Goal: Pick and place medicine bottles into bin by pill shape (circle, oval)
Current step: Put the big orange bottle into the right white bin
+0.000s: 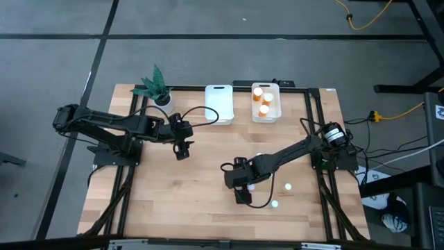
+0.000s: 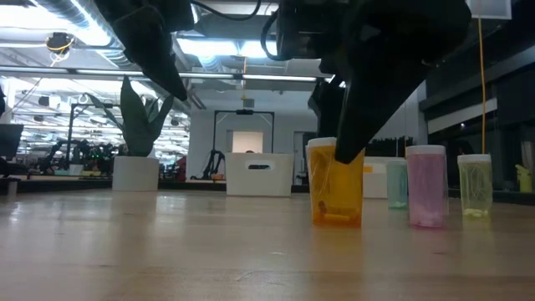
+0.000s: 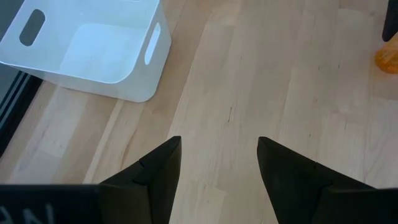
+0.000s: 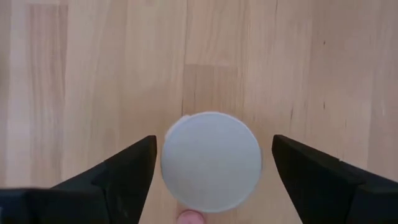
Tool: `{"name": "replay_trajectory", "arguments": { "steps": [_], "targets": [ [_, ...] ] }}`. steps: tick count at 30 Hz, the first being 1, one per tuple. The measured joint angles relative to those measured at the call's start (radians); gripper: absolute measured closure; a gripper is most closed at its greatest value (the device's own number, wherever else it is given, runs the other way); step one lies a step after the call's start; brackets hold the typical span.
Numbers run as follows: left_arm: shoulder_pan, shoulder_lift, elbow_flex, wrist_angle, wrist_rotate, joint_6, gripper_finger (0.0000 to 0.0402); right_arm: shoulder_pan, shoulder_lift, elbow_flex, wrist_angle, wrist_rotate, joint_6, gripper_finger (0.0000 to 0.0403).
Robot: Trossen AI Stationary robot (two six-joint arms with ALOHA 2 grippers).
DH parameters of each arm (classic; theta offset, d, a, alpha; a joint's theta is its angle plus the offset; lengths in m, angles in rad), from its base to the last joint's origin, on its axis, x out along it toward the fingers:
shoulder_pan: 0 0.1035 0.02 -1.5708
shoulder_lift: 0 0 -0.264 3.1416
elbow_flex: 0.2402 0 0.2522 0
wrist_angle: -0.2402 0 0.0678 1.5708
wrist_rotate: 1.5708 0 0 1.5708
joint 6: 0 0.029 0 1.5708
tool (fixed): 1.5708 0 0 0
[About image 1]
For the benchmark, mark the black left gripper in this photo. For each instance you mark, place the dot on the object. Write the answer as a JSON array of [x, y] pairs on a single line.
[[181, 132]]

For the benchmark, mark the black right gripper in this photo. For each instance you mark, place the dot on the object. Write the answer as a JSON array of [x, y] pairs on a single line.
[[243, 175]]

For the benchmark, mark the small green-white vial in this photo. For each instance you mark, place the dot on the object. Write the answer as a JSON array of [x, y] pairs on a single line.
[[288, 186], [251, 187]]

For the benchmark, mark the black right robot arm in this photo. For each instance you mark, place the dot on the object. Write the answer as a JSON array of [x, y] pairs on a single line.
[[295, 152]]

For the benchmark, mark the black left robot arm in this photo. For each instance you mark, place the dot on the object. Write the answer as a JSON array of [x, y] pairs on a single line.
[[104, 119]]

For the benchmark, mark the small green pill bottle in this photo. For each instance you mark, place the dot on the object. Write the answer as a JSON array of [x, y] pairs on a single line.
[[274, 203]]

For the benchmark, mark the white plastic bin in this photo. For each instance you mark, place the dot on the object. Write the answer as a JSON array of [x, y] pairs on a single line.
[[275, 91], [219, 104]]

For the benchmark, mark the white round plant pot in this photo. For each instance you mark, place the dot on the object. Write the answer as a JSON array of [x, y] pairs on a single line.
[[166, 106]]

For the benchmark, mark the green snake plant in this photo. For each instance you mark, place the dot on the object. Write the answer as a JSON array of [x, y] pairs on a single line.
[[155, 85]]

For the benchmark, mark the white printed sheet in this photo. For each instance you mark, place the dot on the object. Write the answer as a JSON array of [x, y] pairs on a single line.
[[381, 201]]

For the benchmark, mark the white and blue cloth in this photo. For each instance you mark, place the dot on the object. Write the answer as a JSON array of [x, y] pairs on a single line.
[[393, 222]]

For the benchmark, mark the black furniture foot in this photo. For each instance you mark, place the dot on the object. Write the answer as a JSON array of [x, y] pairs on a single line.
[[10, 159]]

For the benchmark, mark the grey computer case with logo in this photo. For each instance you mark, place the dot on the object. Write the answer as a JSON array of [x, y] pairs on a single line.
[[435, 146]]

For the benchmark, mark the black desk leg frame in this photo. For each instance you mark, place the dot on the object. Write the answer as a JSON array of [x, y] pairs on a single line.
[[399, 88]]

